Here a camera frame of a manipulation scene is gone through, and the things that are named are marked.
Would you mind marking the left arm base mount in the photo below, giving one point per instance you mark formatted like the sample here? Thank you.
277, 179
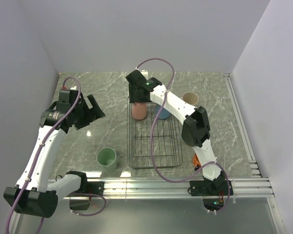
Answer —
80, 200

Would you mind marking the pink plastic cup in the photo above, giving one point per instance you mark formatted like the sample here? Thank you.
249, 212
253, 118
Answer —
139, 110

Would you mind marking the beige plastic cup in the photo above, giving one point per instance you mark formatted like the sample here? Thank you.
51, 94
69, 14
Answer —
190, 98

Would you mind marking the orange transparent mug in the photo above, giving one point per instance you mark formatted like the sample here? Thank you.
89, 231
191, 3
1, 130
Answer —
196, 162

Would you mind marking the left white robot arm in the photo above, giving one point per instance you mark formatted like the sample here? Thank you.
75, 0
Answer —
32, 195

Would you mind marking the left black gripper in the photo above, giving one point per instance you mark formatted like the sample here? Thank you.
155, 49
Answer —
93, 114

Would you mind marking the aluminium rail frame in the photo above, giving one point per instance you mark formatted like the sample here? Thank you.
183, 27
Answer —
139, 201

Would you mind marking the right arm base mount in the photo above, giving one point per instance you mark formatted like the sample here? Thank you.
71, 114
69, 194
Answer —
214, 199

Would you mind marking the blue plastic cup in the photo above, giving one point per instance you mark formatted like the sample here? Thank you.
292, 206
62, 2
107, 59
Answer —
164, 114

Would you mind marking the green cup left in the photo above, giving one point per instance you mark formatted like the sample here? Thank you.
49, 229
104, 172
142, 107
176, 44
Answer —
107, 158

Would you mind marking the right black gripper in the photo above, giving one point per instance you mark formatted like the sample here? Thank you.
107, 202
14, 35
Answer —
133, 98

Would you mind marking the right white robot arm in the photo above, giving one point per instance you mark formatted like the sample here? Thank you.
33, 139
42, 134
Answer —
195, 124

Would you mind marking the black wire dish rack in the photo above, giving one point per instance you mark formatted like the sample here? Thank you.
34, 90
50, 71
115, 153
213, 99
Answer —
167, 144

